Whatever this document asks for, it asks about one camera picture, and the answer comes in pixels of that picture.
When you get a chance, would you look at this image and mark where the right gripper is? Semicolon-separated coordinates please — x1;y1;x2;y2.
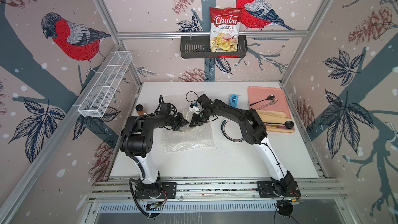
187;109;208;128

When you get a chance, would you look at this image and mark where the bubble wrap sheet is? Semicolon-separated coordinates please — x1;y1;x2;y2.
161;92;215;153

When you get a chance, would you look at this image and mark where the dark rimmed plate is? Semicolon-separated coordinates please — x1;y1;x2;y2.
221;119;245;143

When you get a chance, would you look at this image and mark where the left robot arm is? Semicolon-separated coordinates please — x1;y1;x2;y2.
120;113;189;199

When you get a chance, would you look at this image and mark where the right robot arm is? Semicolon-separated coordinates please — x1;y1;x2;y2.
190;94;301;198

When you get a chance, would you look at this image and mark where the orange spice jar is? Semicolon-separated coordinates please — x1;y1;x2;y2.
135;104;146;116

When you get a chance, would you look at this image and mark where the blue tape dispenser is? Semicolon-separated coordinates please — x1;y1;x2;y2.
229;94;238;108

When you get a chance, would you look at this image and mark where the pink tray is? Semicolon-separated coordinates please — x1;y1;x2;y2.
248;86;291;114

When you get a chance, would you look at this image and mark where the wooden cutting board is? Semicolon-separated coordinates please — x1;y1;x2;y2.
256;110;295;133

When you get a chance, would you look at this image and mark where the black spoon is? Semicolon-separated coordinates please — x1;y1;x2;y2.
250;94;275;106

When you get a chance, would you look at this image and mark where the metal fork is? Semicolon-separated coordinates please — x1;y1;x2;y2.
257;99;279;110

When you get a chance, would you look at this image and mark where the Chuba cassava chips bag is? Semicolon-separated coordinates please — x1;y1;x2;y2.
209;8;241;52

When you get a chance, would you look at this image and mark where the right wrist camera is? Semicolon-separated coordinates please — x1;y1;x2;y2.
189;101;202;114

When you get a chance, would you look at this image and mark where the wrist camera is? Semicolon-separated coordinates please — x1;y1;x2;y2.
154;95;177;116
189;101;202;114

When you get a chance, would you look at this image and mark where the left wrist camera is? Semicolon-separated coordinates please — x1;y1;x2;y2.
154;95;177;116

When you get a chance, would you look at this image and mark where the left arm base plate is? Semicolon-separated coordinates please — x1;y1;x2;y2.
134;182;177;200

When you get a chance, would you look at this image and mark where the black wire shelf basket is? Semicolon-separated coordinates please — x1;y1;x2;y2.
180;35;248;59

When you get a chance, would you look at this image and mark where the white mesh wall basket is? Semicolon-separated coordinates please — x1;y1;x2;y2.
78;51;132;118

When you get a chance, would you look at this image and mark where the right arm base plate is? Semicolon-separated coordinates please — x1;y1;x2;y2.
257;180;302;198

